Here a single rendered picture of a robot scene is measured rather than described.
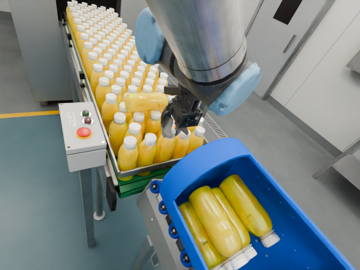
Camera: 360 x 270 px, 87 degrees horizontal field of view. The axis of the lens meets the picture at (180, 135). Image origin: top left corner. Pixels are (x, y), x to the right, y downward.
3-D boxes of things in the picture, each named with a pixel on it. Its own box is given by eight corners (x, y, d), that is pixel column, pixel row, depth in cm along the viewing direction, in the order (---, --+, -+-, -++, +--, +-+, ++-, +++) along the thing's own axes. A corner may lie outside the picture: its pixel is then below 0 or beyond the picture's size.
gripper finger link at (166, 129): (162, 147, 60) (174, 125, 55) (155, 134, 63) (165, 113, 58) (170, 147, 62) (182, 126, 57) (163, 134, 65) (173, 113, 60)
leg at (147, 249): (132, 279, 120) (149, 248, 80) (129, 269, 124) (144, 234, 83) (141, 274, 123) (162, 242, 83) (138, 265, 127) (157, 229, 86)
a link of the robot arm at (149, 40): (173, 24, 26) (225, 30, 34) (132, -6, 31) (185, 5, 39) (158, 82, 33) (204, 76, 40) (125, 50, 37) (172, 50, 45)
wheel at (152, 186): (161, 188, 61) (165, 188, 62) (156, 176, 63) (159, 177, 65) (151, 196, 62) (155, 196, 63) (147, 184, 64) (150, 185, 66)
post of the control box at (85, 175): (88, 248, 125) (76, 150, 60) (87, 242, 127) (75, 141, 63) (94, 246, 127) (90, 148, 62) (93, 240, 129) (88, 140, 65)
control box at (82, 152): (69, 172, 54) (65, 149, 48) (62, 126, 65) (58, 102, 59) (105, 165, 59) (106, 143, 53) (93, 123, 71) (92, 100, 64)
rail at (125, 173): (120, 178, 63) (120, 173, 61) (119, 177, 64) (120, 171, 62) (210, 155, 84) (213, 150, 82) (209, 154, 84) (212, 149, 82)
